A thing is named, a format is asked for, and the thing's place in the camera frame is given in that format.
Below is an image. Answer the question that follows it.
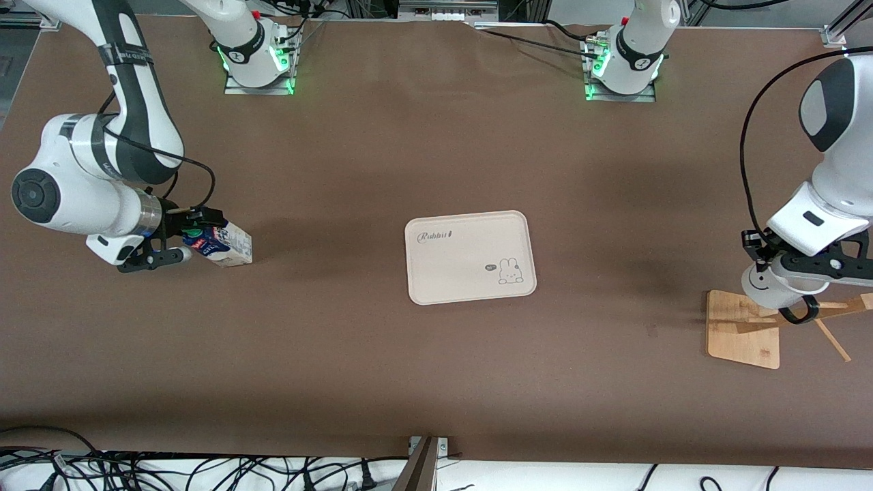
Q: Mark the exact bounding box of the wooden mug tree stand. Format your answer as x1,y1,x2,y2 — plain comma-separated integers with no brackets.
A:
706,263,873,370

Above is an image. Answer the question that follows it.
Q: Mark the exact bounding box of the blue white milk carton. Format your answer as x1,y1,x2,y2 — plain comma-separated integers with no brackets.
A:
181,222,253,268

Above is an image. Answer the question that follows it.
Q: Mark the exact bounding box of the black cable with plug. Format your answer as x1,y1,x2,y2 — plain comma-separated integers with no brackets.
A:
300,456,377,490

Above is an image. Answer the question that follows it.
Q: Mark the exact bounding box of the aluminium frame post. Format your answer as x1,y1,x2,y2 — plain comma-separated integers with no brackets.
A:
392,436,441,491

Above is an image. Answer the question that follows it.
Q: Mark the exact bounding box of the short black base cable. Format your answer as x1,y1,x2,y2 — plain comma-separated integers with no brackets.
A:
542,19,608,38

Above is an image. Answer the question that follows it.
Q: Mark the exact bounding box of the long black base cable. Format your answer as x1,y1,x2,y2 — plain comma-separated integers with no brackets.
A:
471,27,604,59

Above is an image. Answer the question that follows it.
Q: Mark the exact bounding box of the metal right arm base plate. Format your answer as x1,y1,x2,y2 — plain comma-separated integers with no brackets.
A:
224,27,301,95

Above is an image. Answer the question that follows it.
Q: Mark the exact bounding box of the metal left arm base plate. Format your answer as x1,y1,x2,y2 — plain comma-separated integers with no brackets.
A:
583,38,657,103

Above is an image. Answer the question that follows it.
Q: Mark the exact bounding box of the white smiley mug black handle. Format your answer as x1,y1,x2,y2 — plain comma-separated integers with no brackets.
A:
742,263,820,325

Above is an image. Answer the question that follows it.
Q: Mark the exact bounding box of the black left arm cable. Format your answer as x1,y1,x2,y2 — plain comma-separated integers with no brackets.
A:
741,46,853,236

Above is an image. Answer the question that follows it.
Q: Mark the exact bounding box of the black arched floor cable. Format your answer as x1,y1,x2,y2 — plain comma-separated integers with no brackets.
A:
0,426,103,471

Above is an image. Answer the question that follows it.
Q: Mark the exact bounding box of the grey power strip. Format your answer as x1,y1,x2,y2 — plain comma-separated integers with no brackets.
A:
398,0,499,23

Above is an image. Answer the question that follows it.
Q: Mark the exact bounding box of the beige rabbit print tray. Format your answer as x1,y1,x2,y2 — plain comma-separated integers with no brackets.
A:
404,210,537,306

